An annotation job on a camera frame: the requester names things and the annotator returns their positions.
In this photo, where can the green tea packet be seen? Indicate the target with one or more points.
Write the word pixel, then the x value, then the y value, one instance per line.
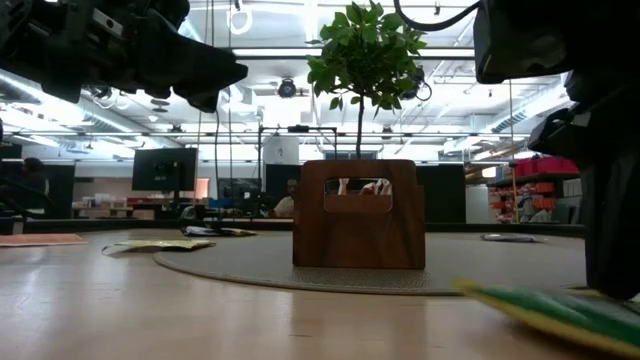
pixel 540 312

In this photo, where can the yellow pole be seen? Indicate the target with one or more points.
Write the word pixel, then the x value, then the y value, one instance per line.
pixel 514 200

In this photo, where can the round black ceiling lamp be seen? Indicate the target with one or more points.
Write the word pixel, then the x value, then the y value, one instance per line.
pixel 287 88

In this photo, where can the person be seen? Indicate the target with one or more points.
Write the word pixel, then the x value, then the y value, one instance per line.
pixel 286 206
pixel 32 167

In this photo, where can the black table edge rail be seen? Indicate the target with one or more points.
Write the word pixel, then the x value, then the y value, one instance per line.
pixel 100 224

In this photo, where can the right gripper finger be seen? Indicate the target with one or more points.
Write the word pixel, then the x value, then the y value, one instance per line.
pixel 612 230

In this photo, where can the black metal frame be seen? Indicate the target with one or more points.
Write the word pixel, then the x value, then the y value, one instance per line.
pixel 300 128

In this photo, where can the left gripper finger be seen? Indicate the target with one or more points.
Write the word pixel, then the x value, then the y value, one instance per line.
pixel 190 67
pixel 202 102

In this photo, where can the yellow tea packet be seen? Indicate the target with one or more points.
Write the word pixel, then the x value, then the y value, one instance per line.
pixel 165 244

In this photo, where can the small green potted tree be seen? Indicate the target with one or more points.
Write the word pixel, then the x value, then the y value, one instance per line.
pixel 367 50

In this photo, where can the brown wooden caddy box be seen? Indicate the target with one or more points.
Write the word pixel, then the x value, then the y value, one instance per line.
pixel 350 240

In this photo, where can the cluttered workbench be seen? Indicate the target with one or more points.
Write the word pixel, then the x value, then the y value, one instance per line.
pixel 110 209

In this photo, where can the shelf with red bins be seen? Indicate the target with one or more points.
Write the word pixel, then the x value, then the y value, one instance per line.
pixel 550 165

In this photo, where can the black computer monitor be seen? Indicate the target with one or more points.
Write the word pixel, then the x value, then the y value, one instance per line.
pixel 165 170

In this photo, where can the round grey placemat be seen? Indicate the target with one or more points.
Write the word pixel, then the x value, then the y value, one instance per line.
pixel 240 265

